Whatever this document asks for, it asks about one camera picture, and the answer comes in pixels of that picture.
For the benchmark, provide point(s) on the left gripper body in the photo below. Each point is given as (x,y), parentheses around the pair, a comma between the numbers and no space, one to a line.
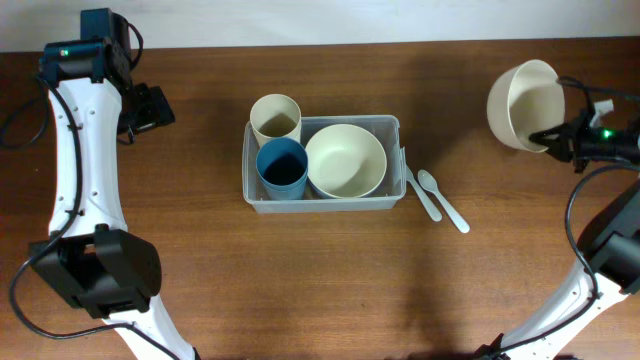
(144,109)

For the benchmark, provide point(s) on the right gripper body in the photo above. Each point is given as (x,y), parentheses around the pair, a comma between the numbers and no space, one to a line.
(602,143)

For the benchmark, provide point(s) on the beige bowl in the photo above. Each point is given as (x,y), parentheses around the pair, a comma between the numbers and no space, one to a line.
(524,100)
(346,160)

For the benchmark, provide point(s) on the white plastic spoon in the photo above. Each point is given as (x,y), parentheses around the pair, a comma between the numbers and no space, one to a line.
(429,183)

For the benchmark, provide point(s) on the white plastic fork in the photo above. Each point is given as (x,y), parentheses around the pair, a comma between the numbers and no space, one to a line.
(428,205)

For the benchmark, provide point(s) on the blue cup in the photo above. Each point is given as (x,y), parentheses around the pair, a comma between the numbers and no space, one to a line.
(294,191)
(282,164)

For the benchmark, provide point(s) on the blue bowl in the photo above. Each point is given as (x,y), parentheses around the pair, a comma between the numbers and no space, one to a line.
(323,195)

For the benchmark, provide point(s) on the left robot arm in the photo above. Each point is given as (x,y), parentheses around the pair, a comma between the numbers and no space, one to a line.
(90,259)

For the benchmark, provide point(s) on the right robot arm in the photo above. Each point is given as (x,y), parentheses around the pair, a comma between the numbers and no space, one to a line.
(606,270)

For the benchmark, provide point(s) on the clear plastic storage container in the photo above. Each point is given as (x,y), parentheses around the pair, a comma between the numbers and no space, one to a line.
(392,188)

